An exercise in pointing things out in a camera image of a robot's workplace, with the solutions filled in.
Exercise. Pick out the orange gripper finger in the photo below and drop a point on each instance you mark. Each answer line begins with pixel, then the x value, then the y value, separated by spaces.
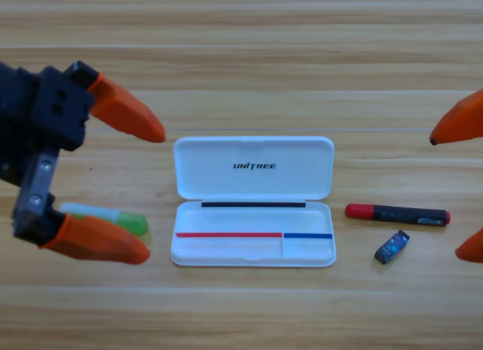
pixel 472 250
pixel 462 121
pixel 98 240

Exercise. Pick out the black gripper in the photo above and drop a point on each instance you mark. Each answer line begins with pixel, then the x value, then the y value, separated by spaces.
pixel 56 108

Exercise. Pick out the green highlighter pen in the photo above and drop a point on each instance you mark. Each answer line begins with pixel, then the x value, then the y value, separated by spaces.
pixel 130 220

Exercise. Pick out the black eraser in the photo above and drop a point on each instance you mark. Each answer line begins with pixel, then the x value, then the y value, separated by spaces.
pixel 392 248

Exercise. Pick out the red and black marker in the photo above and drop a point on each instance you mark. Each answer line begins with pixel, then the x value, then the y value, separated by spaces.
pixel 396 214

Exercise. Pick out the white Unitree pencil case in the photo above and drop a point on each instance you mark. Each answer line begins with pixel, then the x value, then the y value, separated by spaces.
pixel 245 176

